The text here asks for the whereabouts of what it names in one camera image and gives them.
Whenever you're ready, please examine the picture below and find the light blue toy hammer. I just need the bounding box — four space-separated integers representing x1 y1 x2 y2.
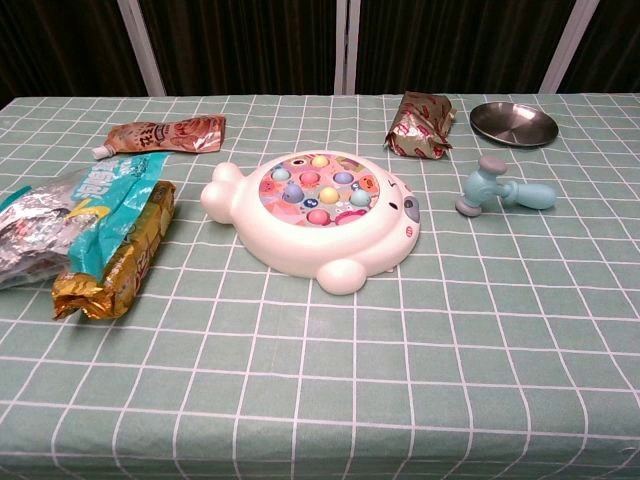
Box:
454 154 557 219

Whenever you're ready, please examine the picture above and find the white whack-a-mole toy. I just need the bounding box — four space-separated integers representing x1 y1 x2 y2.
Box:
200 152 422 296

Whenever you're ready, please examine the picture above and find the green white checkered tablecloth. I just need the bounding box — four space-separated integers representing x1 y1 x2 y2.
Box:
0 93 640 480

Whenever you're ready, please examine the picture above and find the gold red foil snack pack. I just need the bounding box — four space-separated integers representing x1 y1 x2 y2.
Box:
383 90 459 161

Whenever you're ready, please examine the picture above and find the brown spouted drink pouch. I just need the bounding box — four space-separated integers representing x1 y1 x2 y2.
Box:
91 114 228 161

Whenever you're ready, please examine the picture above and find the gold yellow cracker package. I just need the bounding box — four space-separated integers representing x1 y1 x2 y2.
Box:
51 180 177 322

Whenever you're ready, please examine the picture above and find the dark pleated curtain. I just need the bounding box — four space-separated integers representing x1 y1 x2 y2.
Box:
0 0 640 109

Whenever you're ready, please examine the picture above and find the round stainless steel plate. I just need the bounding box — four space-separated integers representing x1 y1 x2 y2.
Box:
469 101 560 148

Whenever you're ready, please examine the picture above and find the teal silver snack bag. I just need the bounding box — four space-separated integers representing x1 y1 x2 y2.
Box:
0 152 172 291

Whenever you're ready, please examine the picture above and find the white metal frame post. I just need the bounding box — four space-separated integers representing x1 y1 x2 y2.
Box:
116 0 167 97
538 0 600 95
333 0 362 96

